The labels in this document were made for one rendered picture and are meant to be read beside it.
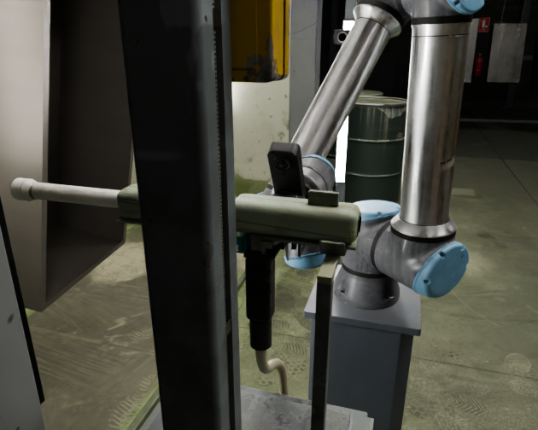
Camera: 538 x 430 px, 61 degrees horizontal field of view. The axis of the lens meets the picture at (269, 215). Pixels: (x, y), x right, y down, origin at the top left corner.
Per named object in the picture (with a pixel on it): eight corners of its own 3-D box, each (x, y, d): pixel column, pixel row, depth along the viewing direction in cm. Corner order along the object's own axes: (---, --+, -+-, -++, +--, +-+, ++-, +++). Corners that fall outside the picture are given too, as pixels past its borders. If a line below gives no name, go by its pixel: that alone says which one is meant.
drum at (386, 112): (331, 189, 440) (336, 95, 409) (391, 190, 438) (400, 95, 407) (338, 210, 385) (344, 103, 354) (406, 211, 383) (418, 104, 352)
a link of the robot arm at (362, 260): (370, 246, 139) (374, 191, 133) (412, 268, 125) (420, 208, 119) (330, 257, 132) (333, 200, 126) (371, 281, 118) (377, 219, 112)
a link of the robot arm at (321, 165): (336, 200, 93) (339, 152, 89) (326, 222, 82) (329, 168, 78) (292, 196, 95) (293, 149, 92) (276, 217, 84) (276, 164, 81)
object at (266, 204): (351, 350, 61) (363, 188, 53) (347, 373, 57) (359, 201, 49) (52, 296, 74) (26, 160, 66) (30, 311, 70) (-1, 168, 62)
